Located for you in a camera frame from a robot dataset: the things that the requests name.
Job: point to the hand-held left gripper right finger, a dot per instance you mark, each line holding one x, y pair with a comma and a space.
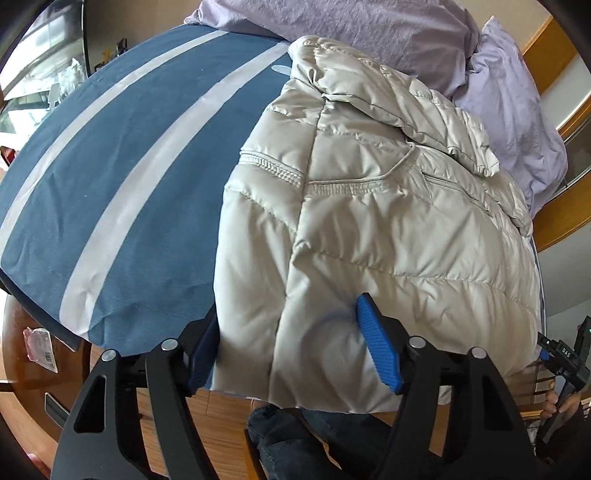
378, 344

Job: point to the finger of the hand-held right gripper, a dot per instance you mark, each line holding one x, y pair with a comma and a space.
543, 350

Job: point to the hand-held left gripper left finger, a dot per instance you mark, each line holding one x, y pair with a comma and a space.
199, 357

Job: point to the cream quilted down jacket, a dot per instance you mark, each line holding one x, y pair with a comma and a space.
378, 221

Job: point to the person's right hand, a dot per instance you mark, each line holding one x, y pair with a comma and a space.
549, 406

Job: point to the person's legs in jeans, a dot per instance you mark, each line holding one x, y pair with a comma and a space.
323, 438

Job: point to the wooden bed headboard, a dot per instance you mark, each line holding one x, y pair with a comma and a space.
561, 217

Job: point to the clear plastic packet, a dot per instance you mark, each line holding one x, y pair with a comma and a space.
42, 348

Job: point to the round wooden side table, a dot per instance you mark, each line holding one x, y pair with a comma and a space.
27, 406

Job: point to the blue white-striped bed sheet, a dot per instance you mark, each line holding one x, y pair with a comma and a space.
138, 161

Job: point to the lavender pillow, left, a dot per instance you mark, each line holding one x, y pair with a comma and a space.
351, 27

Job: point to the window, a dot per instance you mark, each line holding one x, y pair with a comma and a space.
41, 60

